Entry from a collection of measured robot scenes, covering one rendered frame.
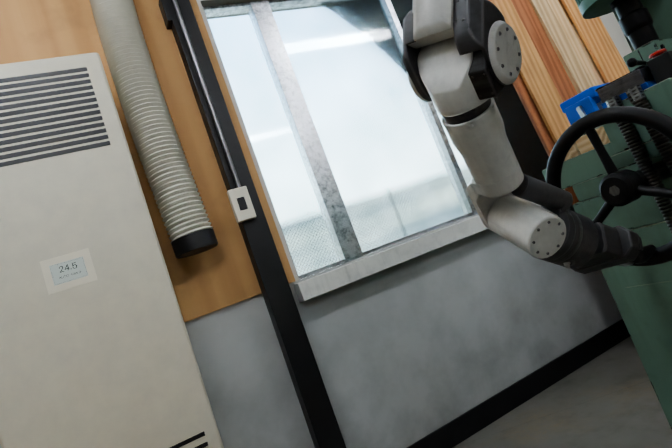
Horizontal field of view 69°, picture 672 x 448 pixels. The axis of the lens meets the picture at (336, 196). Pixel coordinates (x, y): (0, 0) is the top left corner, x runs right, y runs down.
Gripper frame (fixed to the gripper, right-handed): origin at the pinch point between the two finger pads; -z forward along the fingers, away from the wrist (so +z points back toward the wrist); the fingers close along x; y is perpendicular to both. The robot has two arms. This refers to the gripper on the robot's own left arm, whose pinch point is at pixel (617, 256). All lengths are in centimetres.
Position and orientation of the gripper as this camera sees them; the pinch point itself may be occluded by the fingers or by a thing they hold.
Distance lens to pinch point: 96.6
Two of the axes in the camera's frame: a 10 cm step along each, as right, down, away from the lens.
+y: 0.7, -8.9, 4.5
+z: -8.7, -2.7, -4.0
